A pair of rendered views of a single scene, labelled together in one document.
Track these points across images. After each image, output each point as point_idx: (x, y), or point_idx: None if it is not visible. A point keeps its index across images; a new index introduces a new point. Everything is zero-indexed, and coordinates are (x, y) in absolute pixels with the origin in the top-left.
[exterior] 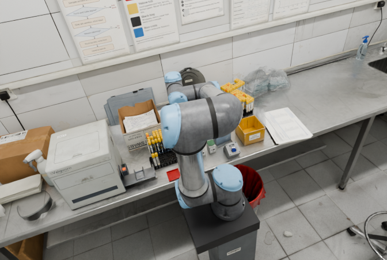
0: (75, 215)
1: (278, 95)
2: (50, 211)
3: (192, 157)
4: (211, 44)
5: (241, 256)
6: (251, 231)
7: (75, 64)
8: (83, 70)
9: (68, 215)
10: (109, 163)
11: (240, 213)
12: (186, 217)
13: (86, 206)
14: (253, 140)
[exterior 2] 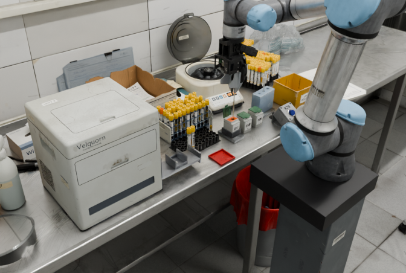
0: (93, 236)
1: (296, 58)
2: (41, 243)
3: (361, 49)
4: None
5: (341, 250)
6: (368, 192)
7: None
8: (40, 8)
9: (80, 239)
10: (154, 131)
11: (354, 168)
12: (287, 189)
13: (105, 221)
14: (304, 103)
